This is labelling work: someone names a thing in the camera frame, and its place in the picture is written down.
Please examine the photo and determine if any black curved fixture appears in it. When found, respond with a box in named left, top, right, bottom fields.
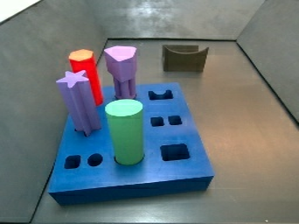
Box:
left=163, top=45, right=209, bottom=72

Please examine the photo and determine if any purple star peg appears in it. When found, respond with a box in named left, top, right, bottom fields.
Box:
left=56, top=70, right=101, bottom=136

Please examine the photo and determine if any red hexagonal peg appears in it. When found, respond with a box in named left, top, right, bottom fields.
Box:
left=69, top=49, right=104, bottom=106

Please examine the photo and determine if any purple pentagon peg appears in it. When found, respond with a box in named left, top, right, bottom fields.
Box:
left=104, top=45, right=136, bottom=99

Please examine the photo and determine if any green cylinder peg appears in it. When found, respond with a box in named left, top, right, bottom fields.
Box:
left=105, top=99, right=144, bottom=165

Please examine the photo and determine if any blue shape-sorter base block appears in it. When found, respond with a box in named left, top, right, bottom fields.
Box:
left=48, top=83, right=213, bottom=205

